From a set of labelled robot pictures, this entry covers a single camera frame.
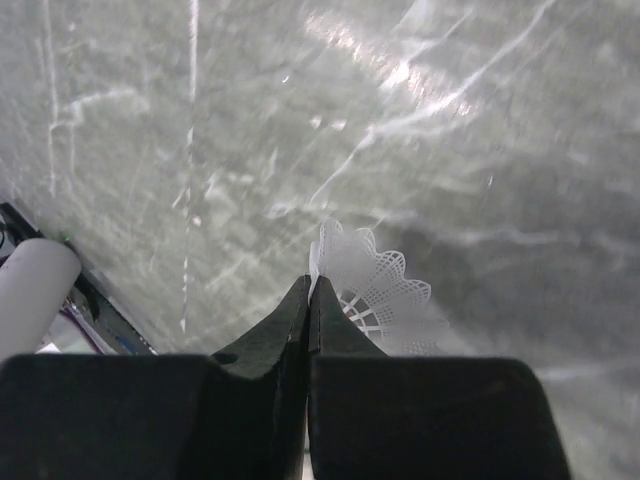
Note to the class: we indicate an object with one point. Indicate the white shuttlecock tube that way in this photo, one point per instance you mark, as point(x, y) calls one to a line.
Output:
point(35, 281)

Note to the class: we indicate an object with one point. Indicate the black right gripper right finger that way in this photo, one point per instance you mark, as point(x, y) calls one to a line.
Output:
point(375, 416)

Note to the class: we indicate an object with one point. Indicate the white shuttlecock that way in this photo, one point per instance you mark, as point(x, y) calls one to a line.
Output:
point(373, 291)

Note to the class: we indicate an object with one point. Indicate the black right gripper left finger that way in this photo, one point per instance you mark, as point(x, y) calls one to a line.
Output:
point(234, 414)

